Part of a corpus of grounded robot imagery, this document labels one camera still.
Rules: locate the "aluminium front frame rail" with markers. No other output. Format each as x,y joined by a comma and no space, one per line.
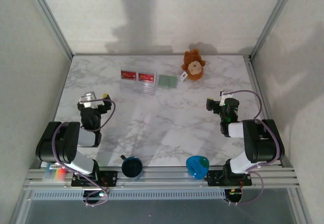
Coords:
164,181

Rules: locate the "white plush toy tag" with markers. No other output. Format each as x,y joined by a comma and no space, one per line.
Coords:
183,76

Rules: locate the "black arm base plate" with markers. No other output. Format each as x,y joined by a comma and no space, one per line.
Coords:
111,177
213,178

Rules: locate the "brown plush monkey toy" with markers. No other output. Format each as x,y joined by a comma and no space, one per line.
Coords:
193,68

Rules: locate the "aluminium frame post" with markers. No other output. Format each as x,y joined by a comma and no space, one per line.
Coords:
50,18
273,18

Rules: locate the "aluminium side frame rail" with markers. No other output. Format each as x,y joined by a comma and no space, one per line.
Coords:
253,77

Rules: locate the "dark blue cup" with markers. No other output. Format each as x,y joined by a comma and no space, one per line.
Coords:
132,168

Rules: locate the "bright blue bowl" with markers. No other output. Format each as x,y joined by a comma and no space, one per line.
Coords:
198,167

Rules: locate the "green card holder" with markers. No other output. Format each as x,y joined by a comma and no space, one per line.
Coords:
167,81

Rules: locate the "colourful marker pack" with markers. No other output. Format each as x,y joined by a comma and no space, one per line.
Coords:
57,174

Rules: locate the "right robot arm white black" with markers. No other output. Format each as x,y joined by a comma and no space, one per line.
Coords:
263,143

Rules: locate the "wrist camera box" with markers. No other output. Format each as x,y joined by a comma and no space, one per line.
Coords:
87,99
225,96

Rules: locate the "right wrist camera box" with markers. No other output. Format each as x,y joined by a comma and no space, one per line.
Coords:
225,96

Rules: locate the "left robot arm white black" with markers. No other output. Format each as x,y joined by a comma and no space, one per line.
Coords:
63,143

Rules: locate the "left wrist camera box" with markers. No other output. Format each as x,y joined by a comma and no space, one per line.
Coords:
87,99

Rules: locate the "red credit card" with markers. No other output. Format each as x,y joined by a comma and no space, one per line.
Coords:
146,77

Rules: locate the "red card box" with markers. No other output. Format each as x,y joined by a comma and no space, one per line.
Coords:
128,75

